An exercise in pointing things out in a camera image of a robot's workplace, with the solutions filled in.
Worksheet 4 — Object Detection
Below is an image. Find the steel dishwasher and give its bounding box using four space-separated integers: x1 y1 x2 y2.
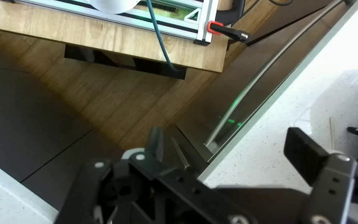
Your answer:
174 0 357 164

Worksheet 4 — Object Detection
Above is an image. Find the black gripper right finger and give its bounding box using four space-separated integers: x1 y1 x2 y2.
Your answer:
283 126 358 224

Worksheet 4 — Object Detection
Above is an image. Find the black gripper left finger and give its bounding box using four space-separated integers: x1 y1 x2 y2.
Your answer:
56 125 239 224

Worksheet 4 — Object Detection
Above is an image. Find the green cable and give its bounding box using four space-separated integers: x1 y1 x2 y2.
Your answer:
145 0 177 69

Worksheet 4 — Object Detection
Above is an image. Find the dark cabinet door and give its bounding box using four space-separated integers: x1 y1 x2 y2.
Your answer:
0 63 127 208

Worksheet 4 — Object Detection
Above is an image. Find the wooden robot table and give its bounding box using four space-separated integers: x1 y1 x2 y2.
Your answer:
0 0 230 74

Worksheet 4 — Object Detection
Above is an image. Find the red-tipped black cable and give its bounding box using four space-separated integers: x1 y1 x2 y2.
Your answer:
206 19 251 44

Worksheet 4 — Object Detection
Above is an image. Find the clear jar with wooden lid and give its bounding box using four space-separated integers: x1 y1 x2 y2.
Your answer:
310 64 358 159

